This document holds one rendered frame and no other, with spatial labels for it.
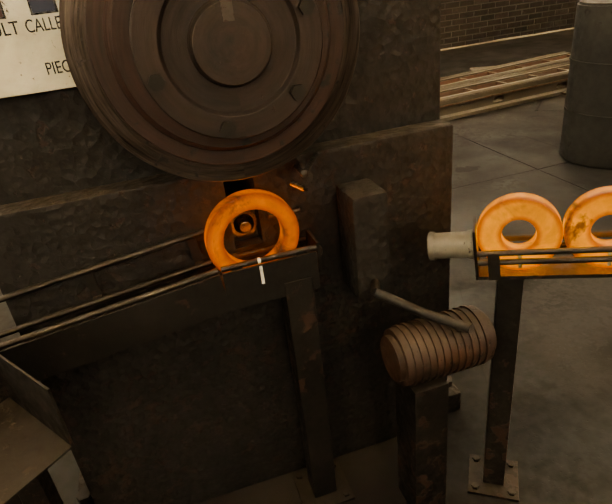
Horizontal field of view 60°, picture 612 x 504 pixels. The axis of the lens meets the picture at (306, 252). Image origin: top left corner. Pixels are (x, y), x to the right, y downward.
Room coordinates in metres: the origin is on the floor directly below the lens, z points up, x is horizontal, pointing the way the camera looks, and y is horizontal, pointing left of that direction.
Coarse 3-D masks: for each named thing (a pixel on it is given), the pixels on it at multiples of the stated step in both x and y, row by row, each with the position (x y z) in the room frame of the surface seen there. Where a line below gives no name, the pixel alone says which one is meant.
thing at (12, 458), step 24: (0, 360) 0.69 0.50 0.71; (0, 384) 0.72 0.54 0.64; (24, 384) 0.65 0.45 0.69; (0, 408) 0.70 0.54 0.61; (24, 408) 0.68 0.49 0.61; (48, 408) 0.61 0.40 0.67; (0, 432) 0.64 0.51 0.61; (24, 432) 0.63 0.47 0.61; (48, 432) 0.62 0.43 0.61; (0, 456) 0.59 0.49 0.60; (24, 456) 0.58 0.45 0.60; (48, 456) 0.58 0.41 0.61; (0, 480) 0.55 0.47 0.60; (24, 480) 0.54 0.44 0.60
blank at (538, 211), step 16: (496, 208) 0.91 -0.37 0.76; (512, 208) 0.90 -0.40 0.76; (528, 208) 0.89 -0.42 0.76; (544, 208) 0.88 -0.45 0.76; (480, 224) 0.92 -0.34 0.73; (496, 224) 0.91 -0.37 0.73; (544, 224) 0.88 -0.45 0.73; (560, 224) 0.87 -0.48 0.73; (480, 240) 0.92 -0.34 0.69; (496, 240) 0.91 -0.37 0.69; (544, 240) 0.88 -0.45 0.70; (560, 240) 0.87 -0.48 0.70; (512, 256) 0.90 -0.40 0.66; (528, 256) 0.89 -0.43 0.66; (544, 256) 0.88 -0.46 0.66
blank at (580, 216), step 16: (592, 192) 0.87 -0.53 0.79; (608, 192) 0.85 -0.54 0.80; (576, 208) 0.87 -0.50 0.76; (592, 208) 0.86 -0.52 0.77; (608, 208) 0.85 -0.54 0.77; (576, 224) 0.86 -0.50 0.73; (592, 224) 0.86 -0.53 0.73; (576, 240) 0.86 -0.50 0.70; (592, 240) 0.85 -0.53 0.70; (608, 240) 0.87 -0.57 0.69; (576, 256) 0.86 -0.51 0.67
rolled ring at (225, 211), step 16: (240, 192) 0.94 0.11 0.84; (256, 192) 0.94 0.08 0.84; (224, 208) 0.91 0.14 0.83; (240, 208) 0.92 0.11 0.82; (256, 208) 0.93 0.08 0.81; (272, 208) 0.94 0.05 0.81; (288, 208) 0.95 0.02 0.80; (208, 224) 0.92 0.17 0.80; (224, 224) 0.91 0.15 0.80; (288, 224) 0.95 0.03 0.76; (208, 240) 0.90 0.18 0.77; (288, 240) 0.94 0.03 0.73; (224, 256) 0.91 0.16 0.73; (224, 272) 0.91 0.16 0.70
